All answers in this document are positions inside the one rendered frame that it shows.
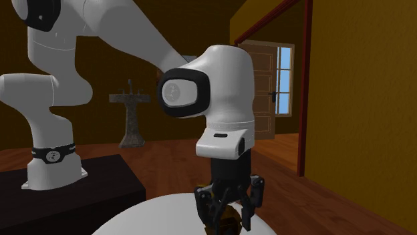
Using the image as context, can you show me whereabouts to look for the brown golden round object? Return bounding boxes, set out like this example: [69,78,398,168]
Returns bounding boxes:
[204,204,244,235]

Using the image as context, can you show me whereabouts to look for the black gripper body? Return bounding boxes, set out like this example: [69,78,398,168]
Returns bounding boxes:
[209,148,253,194]

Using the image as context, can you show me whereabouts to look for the grey stone pedestal sink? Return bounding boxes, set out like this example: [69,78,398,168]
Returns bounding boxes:
[108,79,152,150]

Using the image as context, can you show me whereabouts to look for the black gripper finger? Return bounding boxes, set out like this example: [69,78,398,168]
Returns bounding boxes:
[194,184,233,232]
[237,174,266,232]

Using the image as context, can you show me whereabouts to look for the brown panelled door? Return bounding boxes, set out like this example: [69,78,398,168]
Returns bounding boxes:
[239,39,278,141]

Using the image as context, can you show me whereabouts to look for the dark robot stand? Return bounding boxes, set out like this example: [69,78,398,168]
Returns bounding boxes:
[0,154,147,235]

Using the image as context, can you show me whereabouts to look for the window with pale frame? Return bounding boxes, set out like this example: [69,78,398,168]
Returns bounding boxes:
[275,45,295,118]

